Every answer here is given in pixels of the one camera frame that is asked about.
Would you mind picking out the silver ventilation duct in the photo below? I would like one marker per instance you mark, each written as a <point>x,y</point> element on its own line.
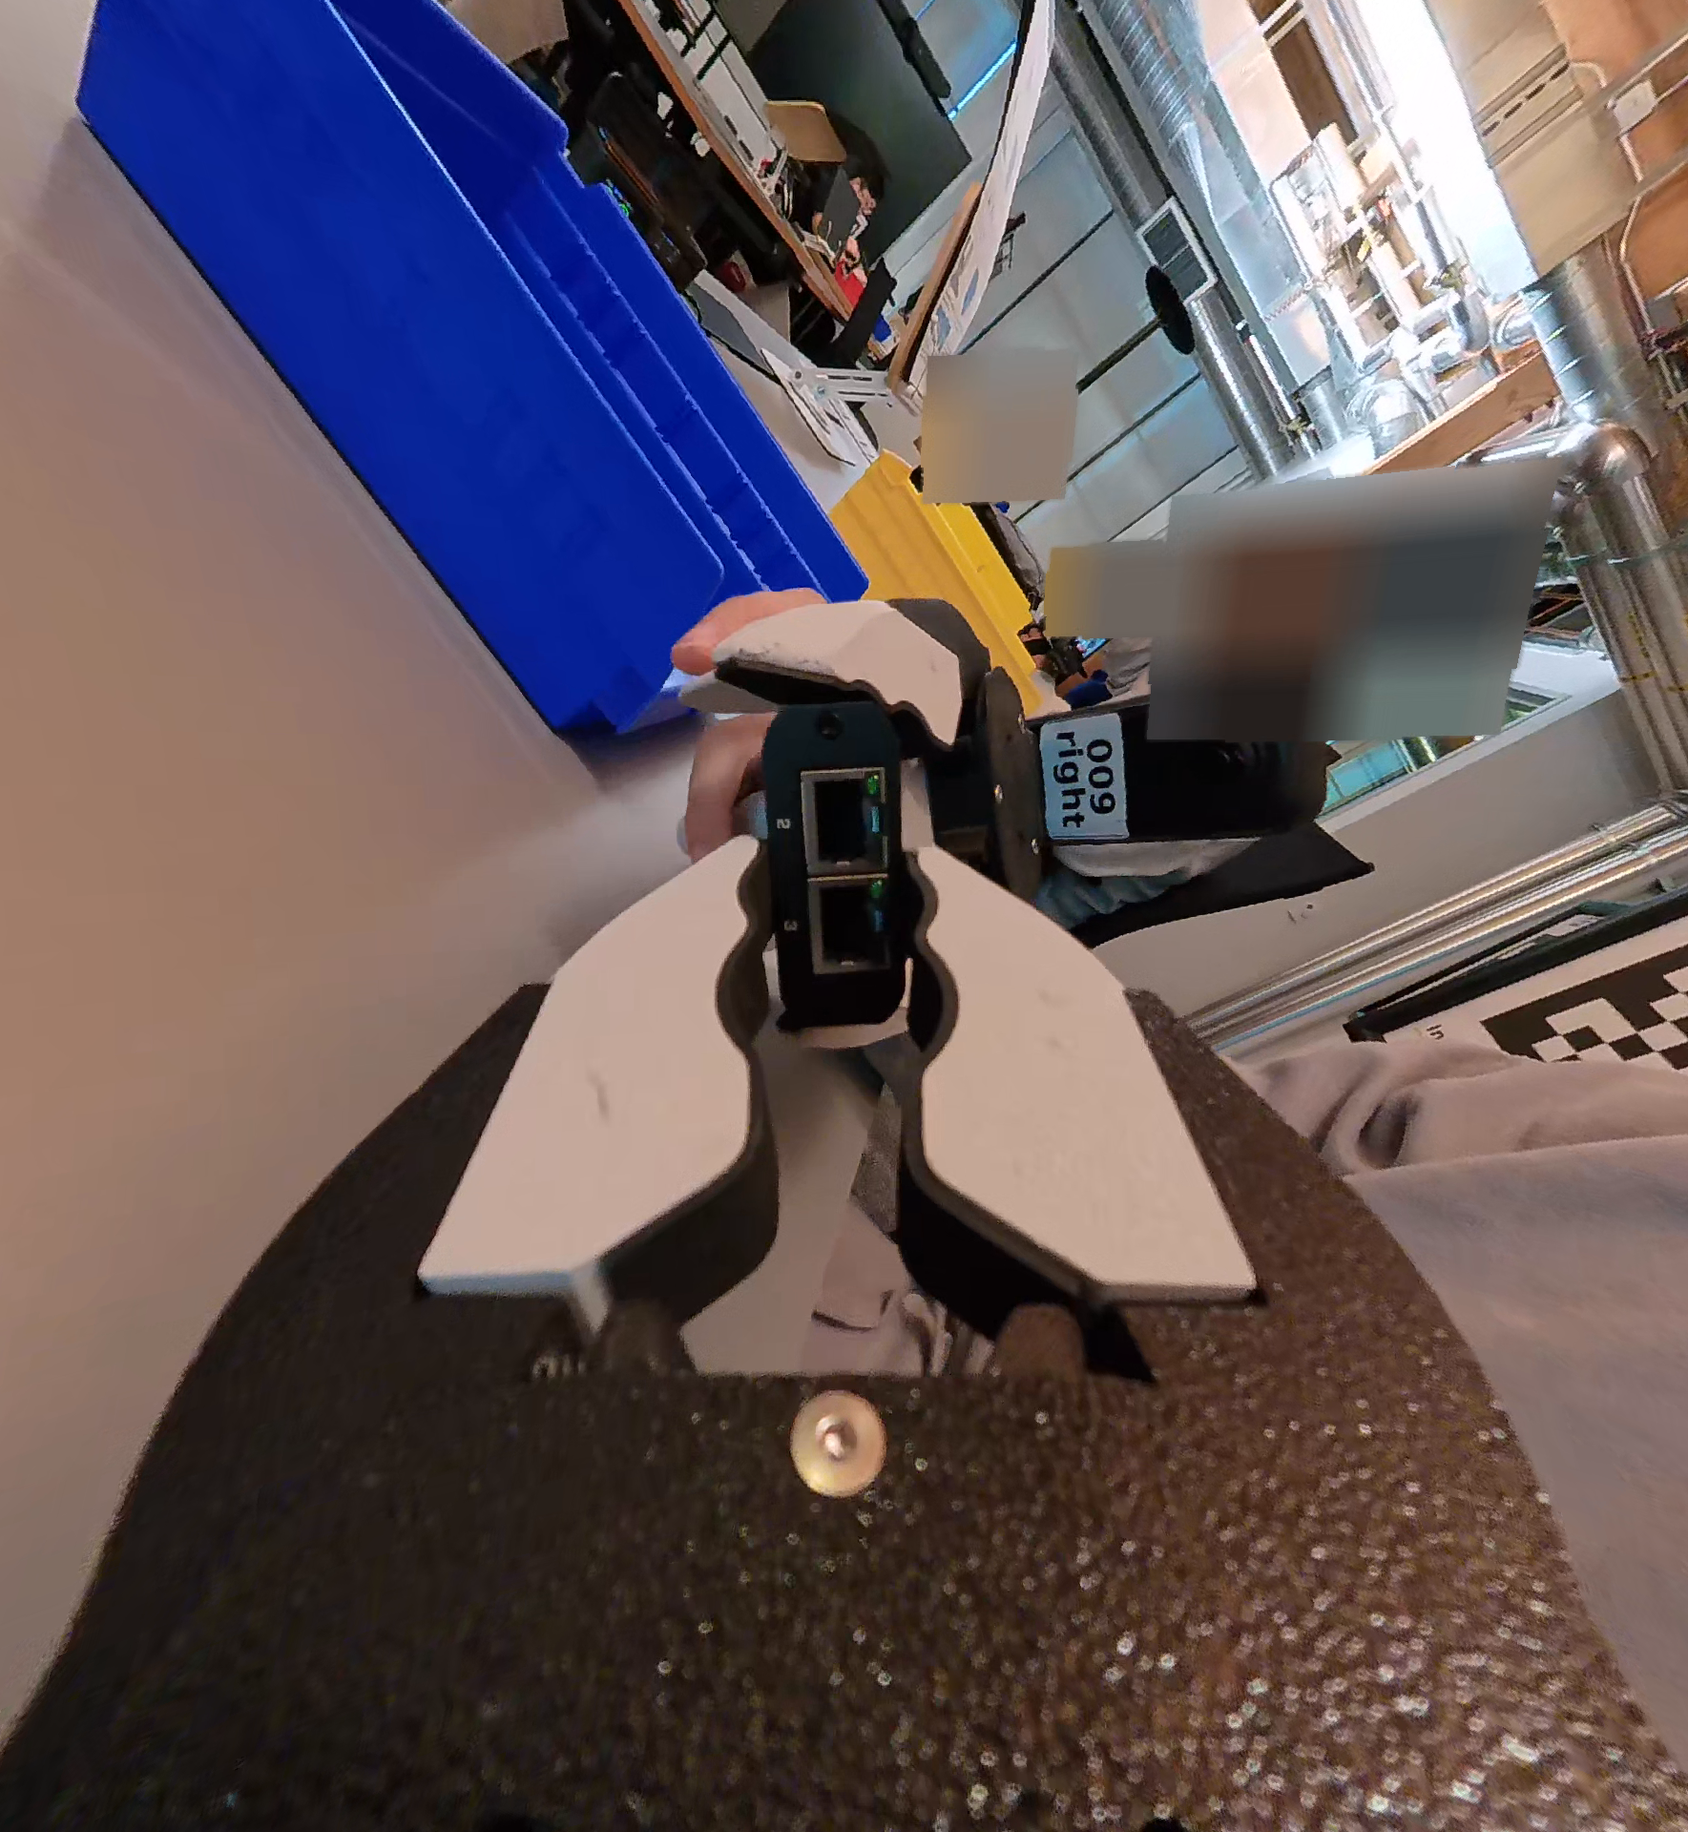
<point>1186,215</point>

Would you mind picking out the person's right hand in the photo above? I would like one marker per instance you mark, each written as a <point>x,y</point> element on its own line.
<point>722,773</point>

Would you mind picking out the silver round pipe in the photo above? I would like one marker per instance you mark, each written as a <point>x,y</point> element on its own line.
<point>1630,474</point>

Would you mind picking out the white banner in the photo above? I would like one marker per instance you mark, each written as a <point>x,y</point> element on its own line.
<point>994,172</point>

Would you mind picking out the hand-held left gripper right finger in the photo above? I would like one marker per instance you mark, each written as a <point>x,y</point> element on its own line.
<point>1058,1117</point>

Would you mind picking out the yellow plastic bin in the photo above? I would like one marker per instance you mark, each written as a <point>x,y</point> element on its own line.
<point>914,538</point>

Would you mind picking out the black ethernet adapter box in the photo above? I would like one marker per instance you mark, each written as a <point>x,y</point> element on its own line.
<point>844,1010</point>

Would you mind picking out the metal pipe railing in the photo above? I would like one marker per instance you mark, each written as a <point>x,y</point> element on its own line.
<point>1472,902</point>

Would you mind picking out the blue plastic bin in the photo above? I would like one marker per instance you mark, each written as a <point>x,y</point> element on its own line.
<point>428,359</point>

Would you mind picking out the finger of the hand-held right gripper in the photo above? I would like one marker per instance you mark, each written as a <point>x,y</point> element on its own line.
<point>722,697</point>
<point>858,653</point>

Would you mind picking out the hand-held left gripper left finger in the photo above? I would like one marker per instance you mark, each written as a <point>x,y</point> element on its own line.
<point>615,1104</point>

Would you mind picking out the black white checkered marker board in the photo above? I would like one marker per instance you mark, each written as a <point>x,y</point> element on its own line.
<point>1630,1003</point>

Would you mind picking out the wooden workbench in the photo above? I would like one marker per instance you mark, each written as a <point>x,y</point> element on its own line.
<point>743,159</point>

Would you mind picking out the person's grey sweatshirt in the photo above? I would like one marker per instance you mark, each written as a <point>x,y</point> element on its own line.
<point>1573,1361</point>

